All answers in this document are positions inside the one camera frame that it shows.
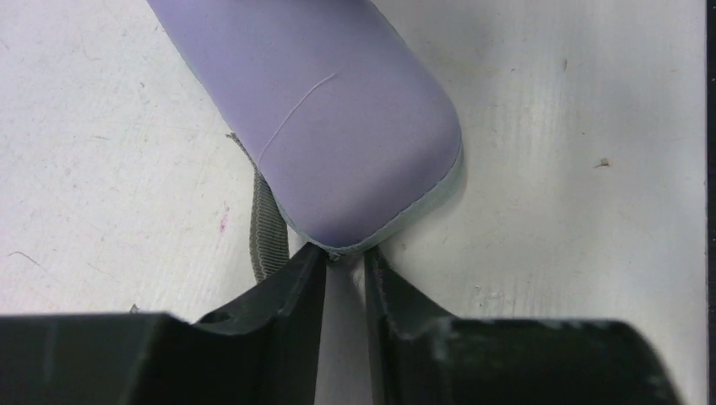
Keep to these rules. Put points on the lilac umbrella case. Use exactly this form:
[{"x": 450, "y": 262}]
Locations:
[{"x": 354, "y": 136}]

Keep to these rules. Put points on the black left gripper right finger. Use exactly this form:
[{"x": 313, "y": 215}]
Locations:
[{"x": 421, "y": 353}]

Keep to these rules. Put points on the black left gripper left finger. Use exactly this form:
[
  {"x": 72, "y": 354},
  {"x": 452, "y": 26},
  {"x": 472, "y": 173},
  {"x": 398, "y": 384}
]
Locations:
[{"x": 260, "y": 348}]

